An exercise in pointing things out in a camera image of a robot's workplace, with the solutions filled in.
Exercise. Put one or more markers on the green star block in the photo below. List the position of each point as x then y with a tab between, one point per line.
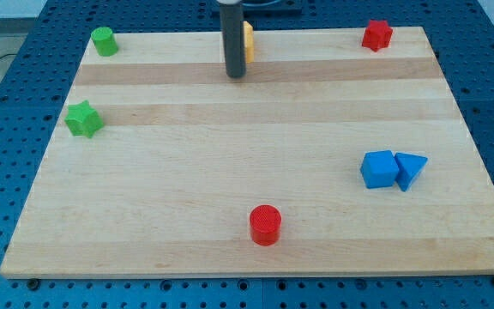
83	120

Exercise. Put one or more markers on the green cylinder block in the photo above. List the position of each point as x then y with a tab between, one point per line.
104	41

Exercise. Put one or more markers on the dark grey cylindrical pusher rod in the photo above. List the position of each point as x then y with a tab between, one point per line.
232	32

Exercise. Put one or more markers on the yellow heart block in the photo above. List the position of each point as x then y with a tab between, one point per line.
249	49

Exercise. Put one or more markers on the blue cube block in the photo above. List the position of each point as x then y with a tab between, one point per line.
379	169

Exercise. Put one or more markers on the red cylinder block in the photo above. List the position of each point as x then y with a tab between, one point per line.
265	223

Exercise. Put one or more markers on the blue triangle block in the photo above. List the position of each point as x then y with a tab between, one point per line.
410	167

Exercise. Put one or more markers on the red star block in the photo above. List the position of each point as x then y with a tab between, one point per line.
377	35

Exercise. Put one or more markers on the wooden board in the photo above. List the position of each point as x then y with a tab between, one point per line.
166	187

